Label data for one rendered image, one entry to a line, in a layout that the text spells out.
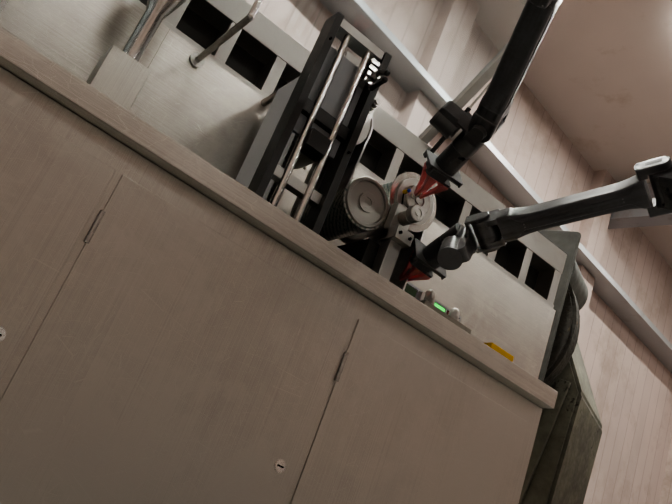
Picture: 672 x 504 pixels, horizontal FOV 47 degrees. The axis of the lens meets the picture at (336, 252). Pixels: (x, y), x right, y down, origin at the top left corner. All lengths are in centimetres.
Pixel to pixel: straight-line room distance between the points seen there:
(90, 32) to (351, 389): 106
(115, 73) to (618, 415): 815
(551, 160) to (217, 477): 713
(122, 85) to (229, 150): 46
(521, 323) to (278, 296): 139
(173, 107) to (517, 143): 594
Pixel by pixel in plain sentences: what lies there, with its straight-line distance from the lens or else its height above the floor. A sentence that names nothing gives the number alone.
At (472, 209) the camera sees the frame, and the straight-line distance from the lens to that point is 251.
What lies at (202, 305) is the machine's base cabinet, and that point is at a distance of 124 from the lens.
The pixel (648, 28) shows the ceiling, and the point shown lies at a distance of 712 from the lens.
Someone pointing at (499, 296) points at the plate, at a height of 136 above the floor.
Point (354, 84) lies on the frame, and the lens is 168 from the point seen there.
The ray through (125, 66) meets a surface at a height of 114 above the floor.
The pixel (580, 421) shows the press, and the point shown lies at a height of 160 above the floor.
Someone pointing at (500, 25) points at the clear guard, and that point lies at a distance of 235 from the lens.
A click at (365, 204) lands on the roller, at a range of 178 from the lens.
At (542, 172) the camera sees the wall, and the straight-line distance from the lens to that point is 798.
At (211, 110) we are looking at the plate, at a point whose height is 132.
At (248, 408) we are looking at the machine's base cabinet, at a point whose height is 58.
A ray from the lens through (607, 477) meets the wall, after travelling 913.
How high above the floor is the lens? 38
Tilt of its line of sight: 22 degrees up
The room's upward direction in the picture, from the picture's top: 22 degrees clockwise
